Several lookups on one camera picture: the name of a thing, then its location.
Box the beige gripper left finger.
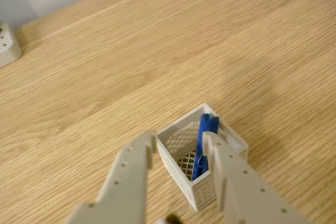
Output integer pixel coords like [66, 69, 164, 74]
[65, 129, 158, 224]

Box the blue peg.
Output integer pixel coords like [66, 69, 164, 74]
[192, 113, 220, 182]

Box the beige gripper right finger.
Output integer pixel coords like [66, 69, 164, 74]
[201, 131, 313, 224]

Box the small white lattice crate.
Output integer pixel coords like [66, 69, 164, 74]
[156, 103, 249, 213]

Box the white perforated base plate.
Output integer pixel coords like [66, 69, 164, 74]
[0, 22, 23, 69]

